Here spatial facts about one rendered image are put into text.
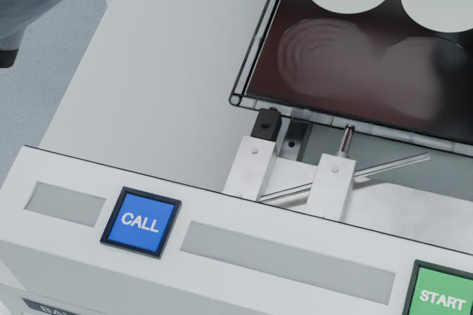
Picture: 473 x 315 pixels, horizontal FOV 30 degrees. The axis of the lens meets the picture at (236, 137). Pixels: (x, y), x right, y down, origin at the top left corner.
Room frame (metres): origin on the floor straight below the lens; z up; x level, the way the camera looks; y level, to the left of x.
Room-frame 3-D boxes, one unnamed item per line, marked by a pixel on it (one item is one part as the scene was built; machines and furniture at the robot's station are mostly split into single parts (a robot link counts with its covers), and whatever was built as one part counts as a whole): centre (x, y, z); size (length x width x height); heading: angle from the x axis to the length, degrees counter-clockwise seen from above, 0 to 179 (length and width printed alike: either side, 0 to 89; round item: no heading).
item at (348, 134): (0.43, -0.10, 0.89); 0.05 x 0.01 x 0.01; 152
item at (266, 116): (0.46, -0.03, 0.90); 0.04 x 0.02 x 0.03; 152
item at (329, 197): (0.37, -0.07, 0.89); 0.08 x 0.03 x 0.03; 152
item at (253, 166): (0.41, 0.00, 0.89); 0.08 x 0.03 x 0.03; 152
